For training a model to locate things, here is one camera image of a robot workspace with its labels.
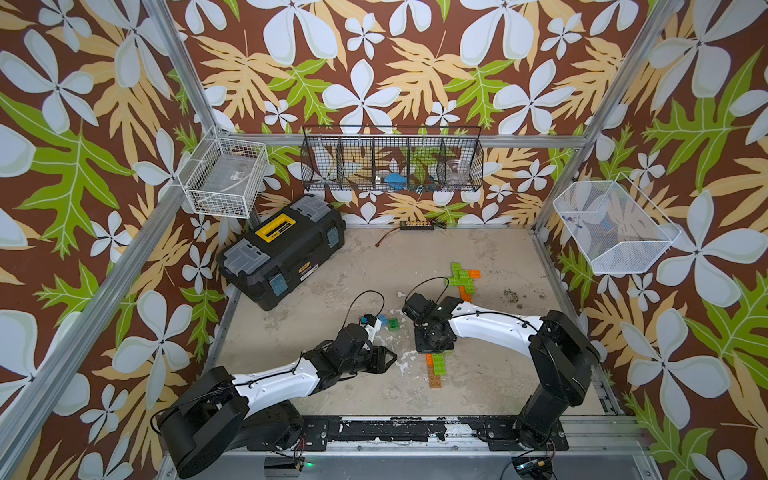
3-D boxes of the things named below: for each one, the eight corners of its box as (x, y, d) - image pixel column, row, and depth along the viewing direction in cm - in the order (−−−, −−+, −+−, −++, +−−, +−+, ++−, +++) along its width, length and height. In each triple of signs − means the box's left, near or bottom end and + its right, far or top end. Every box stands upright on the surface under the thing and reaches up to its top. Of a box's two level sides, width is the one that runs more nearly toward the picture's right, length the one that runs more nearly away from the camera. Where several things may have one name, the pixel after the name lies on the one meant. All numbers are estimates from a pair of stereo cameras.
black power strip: (400, 230, 122) (400, 226, 120) (400, 224, 125) (400, 220, 123) (434, 230, 123) (435, 226, 120) (433, 224, 125) (434, 220, 123)
